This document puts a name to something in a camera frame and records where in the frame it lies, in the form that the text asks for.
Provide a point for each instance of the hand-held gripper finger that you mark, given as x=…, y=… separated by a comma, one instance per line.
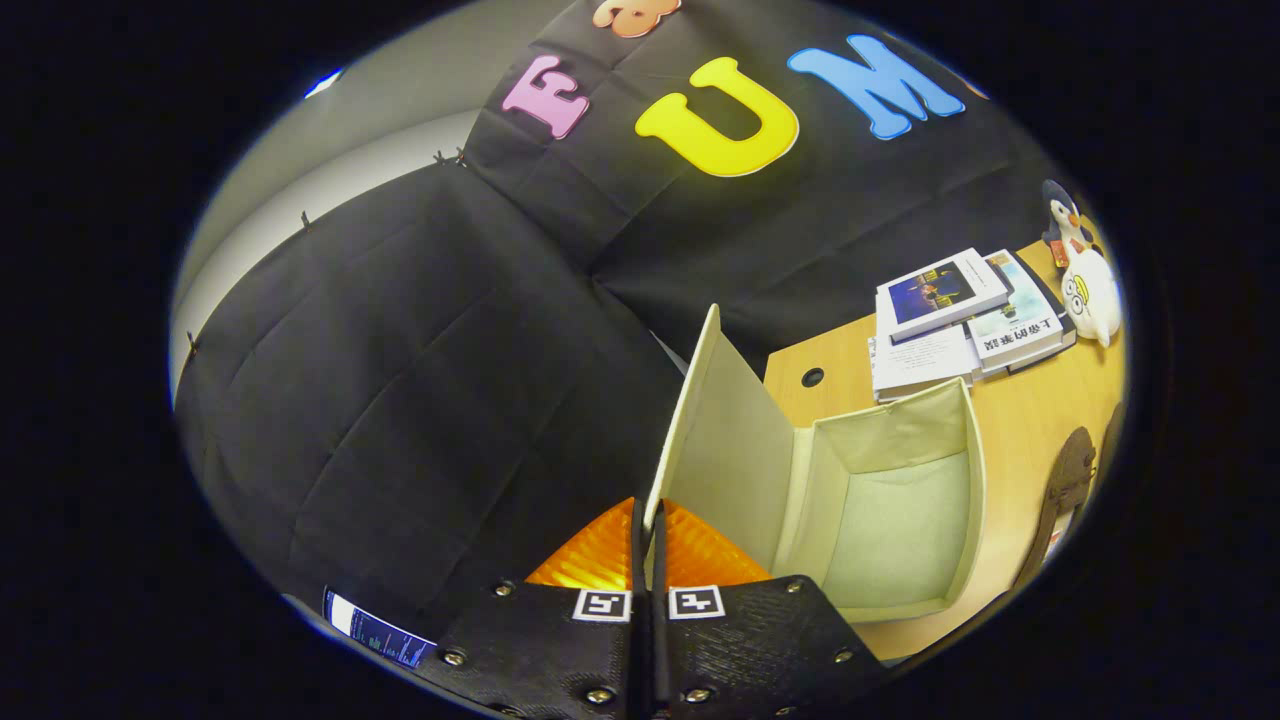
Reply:
x=660, y=650
x=638, y=650

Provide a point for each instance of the beige fabric storage box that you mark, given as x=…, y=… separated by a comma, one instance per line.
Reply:
x=900, y=530

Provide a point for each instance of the blue white label tag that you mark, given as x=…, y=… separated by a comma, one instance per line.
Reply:
x=375, y=630

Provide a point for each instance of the black backdrop cloth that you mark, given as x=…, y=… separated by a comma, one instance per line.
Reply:
x=400, y=400

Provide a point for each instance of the plain white book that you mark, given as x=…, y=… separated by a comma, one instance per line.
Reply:
x=920, y=362

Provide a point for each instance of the book with dark blue picture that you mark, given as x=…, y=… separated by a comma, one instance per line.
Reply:
x=940, y=290

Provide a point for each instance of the black book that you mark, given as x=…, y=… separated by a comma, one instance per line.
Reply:
x=1068, y=335

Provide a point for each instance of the white round plush toy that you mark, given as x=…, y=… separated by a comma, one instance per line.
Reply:
x=1095, y=300

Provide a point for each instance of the grey penguin plush toy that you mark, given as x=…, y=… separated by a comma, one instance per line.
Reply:
x=1060, y=215

